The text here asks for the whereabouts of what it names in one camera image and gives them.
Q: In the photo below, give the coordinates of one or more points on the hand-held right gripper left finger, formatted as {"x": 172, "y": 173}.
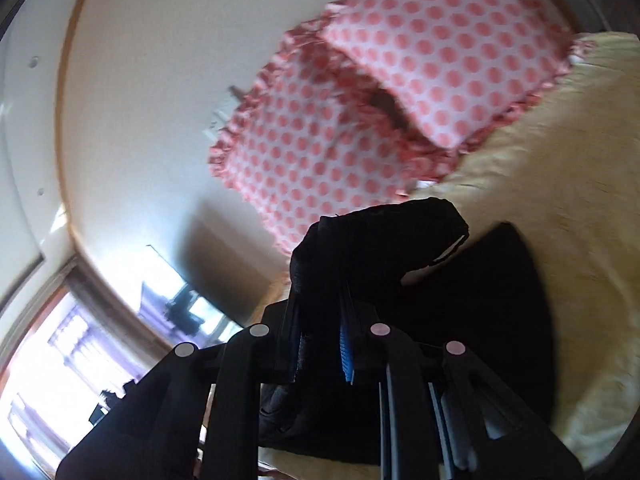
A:
{"x": 299, "y": 357}

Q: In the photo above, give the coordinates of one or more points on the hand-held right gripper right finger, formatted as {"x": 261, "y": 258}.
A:
{"x": 345, "y": 355}

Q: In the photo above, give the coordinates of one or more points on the black pants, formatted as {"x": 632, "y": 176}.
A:
{"x": 475, "y": 310}

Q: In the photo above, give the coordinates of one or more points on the dark flat screen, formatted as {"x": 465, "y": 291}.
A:
{"x": 175, "y": 300}

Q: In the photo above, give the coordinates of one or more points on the pink polka dot pillow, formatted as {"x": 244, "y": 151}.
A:
{"x": 450, "y": 45}
{"x": 310, "y": 150}

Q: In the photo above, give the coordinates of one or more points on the wooden framed window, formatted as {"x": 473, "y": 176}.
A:
{"x": 50, "y": 385}

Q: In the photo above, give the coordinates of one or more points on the bed with yellow patterned sheet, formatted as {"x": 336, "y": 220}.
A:
{"x": 575, "y": 185}

